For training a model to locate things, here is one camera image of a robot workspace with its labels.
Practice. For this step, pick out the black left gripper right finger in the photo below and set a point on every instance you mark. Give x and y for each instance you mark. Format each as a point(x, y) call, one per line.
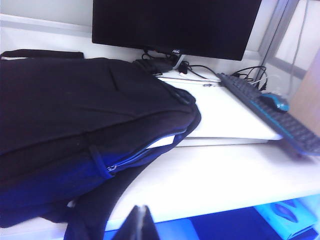
point(150, 227)

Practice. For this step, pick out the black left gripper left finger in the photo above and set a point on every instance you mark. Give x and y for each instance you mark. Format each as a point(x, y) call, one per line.
point(133, 225)

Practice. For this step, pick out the black and blue backpack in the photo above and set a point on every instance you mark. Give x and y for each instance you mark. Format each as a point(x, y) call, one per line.
point(75, 100)

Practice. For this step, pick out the white desk riser board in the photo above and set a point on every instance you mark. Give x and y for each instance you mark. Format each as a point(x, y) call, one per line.
point(225, 112)

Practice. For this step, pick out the cyan mouse packaging box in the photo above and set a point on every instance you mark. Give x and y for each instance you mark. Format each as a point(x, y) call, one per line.
point(282, 215)

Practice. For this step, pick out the small silver usb hub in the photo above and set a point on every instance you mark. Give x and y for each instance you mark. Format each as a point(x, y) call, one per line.
point(210, 85)

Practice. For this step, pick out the silver monitor stand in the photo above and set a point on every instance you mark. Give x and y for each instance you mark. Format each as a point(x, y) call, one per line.
point(178, 62)

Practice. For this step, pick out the black keyboard with blue edge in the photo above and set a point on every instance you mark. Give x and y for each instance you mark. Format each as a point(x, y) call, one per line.
point(287, 125)

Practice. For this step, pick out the blue and black mouse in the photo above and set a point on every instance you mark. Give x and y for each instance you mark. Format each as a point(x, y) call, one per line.
point(275, 101)

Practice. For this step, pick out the black computer monitor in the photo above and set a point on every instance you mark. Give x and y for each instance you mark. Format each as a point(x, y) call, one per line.
point(175, 25)

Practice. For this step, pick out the light wooden shelf unit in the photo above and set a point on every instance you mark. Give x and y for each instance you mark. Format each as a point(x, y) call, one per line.
point(307, 95)

